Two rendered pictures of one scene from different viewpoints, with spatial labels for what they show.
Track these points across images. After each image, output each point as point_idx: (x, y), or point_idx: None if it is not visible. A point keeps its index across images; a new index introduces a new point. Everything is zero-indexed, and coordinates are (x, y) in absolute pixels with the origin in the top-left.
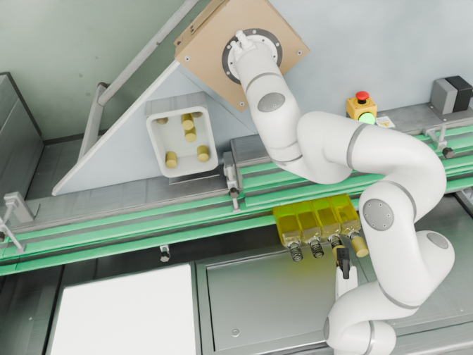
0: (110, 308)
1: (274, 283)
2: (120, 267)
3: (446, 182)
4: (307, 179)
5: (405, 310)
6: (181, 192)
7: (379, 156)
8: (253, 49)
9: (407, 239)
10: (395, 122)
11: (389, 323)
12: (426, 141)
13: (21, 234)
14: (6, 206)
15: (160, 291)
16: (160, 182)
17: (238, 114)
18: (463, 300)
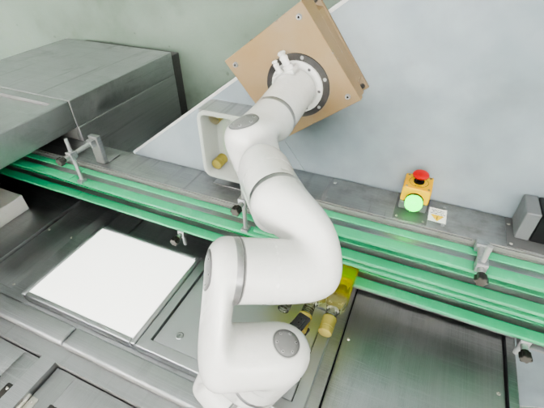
0: (116, 260)
1: (245, 315)
2: (153, 234)
3: (486, 316)
4: None
5: (239, 400)
6: (215, 193)
7: (269, 212)
8: (290, 74)
9: (214, 313)
10: (450, 221)
11: None
12: (471, 256)
13: (92, 170)
14: (86, 142)
15: (158, 267)
16: (208, 178)
17: (291, 143)
18: None
